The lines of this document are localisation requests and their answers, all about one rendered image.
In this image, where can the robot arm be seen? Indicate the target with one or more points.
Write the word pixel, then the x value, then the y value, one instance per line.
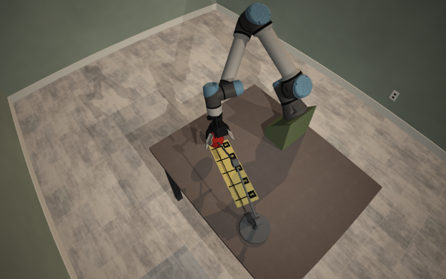
pixel 255 20

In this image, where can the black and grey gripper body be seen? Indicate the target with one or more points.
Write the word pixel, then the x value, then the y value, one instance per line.
pixel 218 127

